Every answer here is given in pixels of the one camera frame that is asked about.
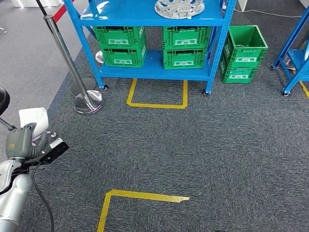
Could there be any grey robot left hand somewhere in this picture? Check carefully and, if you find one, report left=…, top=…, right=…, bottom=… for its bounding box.
left=5, top=122, right=48, bottom=160

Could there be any white triangular plastic part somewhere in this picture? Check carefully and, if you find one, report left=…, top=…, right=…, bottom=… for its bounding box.
left=19, top=107, right=49, bottom=139

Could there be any blue metal shelf rack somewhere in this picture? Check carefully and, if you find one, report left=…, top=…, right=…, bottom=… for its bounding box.
left=63, top=0, right=237, bottom=96
left=270, top=6, right=309, bottom=97

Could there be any black round stool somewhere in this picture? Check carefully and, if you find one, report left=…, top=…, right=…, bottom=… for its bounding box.
left=0, top=86, right=58, bottom=143

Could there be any red barrier belt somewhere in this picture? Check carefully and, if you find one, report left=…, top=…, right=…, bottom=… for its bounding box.
left=53, top=0, right=75, bottom=24

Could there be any grey wheel hubcap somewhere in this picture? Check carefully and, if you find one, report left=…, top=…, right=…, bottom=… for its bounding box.
left=155, top=0, right=205, bottom=20

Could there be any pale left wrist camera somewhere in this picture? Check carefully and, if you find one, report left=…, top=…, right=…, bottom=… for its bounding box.
left=49, top=138, right=64, bottom=148

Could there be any black camera bracket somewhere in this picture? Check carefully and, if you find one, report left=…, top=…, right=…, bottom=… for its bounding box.
left=23, top=141, right=69, bottom=168

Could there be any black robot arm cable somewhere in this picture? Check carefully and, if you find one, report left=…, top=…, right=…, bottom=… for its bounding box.
left=32, top=162, right=55, bottom=232

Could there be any white floor cable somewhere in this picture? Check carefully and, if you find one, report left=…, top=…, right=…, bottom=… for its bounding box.
left=234, top=9, right=302, bottom=18

